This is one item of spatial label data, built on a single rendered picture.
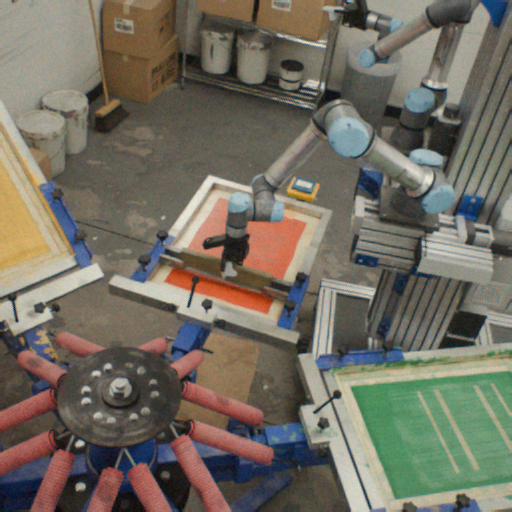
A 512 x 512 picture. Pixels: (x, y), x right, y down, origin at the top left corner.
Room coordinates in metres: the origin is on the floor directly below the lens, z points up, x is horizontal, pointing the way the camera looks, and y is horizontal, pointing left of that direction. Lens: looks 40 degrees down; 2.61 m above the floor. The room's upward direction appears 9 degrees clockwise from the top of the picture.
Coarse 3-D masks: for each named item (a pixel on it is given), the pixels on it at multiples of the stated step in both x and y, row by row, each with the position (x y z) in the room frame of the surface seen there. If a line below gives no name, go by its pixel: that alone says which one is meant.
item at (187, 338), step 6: (186, 324) 1.45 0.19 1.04; (192, 324) 1.45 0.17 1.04; (180, 330) 1.42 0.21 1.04; (186, 330) 1.42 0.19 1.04; (192, 330) 1.42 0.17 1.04; (198, 330) 1.43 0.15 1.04; (180, 336) 1.39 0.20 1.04; (186, 336) 1.39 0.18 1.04; (192, 336) 1.40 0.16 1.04; (198, 336) 1.42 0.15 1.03; (174, 342) 1.36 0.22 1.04; (180, 342) 1.36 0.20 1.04; (186, 342) 1.37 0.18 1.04; (192, 342) 1.37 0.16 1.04; (174, 348) 1.34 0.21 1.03; (180, 348) 1.34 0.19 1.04; (186, 348) 1.34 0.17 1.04; (192, 348) 1.37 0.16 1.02; (186, 354) 1.33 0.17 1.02
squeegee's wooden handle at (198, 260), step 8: (184, 248) 1.81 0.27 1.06; (184, 256) 1.78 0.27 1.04; (192, 256) 1.78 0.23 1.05; (200, 256) 1.78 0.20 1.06; (208, 256) 1.78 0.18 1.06; (184, 264) 1.78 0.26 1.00; (192, 264) 1.78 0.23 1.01; (200, 264) 1.77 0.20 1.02; (208, 264) 1.77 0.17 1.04; (216, 264) 1.76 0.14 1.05; (232, 264) 1.76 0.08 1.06; (208, 272) 1.76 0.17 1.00; (216, 272) 1.76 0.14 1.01; (240, 272) 1.74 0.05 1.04; (248, 272) 1.74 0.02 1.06; (256, 272) 1.74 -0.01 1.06; (264, 272) 1.74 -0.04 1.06; (240, 280) 1.74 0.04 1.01; (248, 280) 1.73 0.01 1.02; (256, 280) 1.73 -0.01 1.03; (264, 280) 1.72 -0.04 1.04
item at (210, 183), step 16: (208, 176) 2.41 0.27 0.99; (208, 192) 2.31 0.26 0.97; (192, 208) 2.15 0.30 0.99; (288, 208) 2.30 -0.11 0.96; (304, 208) 2.29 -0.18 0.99; (320, 208) 2.30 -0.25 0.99; (176, 224) 2.03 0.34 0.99; (320, 224) 2.19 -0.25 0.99; (176, 240) 1.96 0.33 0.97; (320, 240) 2.08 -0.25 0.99; (304, 272) 1.86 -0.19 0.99; (160, 288) 1.65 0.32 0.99; (272, 320) 1.58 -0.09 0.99
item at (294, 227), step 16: (256, 224) 2.16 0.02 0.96; (272, 224) 2.18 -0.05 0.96; (288, 224) 2.20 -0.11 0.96; (304, 224) 2.21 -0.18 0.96; (288, 240) 2.09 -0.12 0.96; (288, 256) 1.98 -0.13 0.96; (272, 272) 1.87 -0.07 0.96; (224, 288) 1.74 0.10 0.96; (240, 288) 1.75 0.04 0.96; (240, 304) 1.67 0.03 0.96; (256, 304) 1.68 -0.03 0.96
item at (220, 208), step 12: (216, 204) 2.26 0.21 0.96; (216, 216) 2.17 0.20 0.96; (204, 228) 2.08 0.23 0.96; (192, 240) 1.99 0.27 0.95; (204, 252) 1.92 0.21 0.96; (216, 252) 1.94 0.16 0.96; (168, 276) 1.75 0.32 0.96; (180, 276) 1.76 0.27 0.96; (192, 276) 1.77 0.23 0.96; (204, 276) 1.78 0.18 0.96; (204, 288) 1.72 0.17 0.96; (216, 288) 1.73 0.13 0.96
